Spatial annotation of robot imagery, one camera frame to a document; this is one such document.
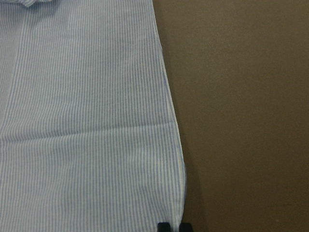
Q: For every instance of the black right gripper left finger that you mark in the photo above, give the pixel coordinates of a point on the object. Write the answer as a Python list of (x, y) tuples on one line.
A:
[(163, 227)]

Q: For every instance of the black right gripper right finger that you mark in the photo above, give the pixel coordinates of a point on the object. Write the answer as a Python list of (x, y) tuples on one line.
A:
[(185, 227)]

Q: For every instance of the light blue striped shirt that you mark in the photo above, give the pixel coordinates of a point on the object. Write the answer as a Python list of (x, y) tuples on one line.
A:
[(89, 140)]

